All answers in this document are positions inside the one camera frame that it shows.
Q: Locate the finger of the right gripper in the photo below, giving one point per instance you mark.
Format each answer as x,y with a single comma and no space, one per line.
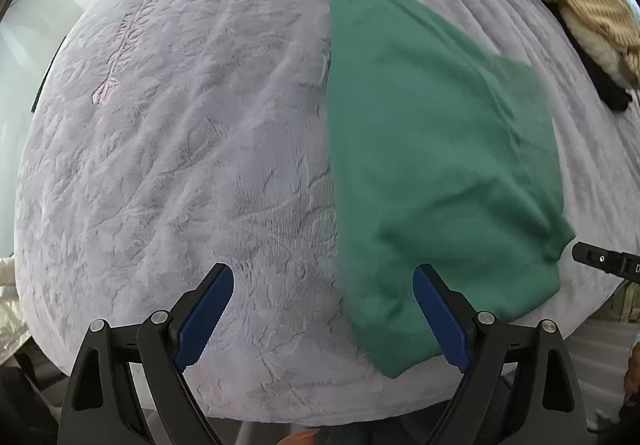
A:
619,264

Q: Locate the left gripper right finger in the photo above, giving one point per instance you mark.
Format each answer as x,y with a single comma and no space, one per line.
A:
518,383

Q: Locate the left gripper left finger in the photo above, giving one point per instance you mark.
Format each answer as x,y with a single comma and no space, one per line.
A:
101,403

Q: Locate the green work shirt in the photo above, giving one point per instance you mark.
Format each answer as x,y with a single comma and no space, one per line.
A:
441,153

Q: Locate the person's right hand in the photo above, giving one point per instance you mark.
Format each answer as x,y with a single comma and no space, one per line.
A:
632,375

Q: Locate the person's left hand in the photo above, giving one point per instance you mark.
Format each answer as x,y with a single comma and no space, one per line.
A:
305,437

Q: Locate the black garment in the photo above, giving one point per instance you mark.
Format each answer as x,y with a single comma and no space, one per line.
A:
617,99

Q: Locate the cream knit garment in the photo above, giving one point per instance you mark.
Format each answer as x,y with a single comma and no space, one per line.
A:
599,50

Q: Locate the yellow striped garment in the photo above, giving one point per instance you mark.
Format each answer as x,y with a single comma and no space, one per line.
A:
615,22

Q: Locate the lavender embossed bed blanket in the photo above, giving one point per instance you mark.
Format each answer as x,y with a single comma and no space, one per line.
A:
175,134

